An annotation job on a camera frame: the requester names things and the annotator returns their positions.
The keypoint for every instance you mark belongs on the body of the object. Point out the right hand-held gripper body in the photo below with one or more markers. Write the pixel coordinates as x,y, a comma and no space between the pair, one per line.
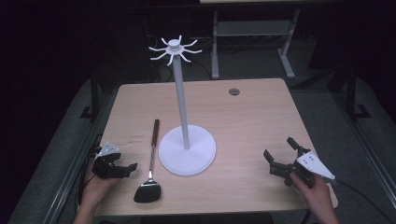
306,165

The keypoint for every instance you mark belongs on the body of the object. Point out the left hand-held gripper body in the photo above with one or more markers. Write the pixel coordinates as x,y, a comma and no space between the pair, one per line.
106,161

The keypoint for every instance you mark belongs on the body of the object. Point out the white utensil rack stand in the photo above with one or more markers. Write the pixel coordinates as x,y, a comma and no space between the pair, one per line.
187,152

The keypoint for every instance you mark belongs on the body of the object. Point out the person's left hand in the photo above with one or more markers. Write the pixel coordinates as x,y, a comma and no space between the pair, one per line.
96,189

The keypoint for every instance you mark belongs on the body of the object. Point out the person's right hand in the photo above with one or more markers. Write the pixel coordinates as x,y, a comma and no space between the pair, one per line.
314,194

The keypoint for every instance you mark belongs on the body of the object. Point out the black metal stand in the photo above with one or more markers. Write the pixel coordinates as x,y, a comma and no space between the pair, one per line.
353,96
94,96

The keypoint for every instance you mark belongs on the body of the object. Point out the round grey table grommet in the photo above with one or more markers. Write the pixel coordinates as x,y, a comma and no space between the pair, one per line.
234,91

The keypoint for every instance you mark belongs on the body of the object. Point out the metal frame rail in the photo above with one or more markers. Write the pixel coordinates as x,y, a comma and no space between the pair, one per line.
367,146
73,168

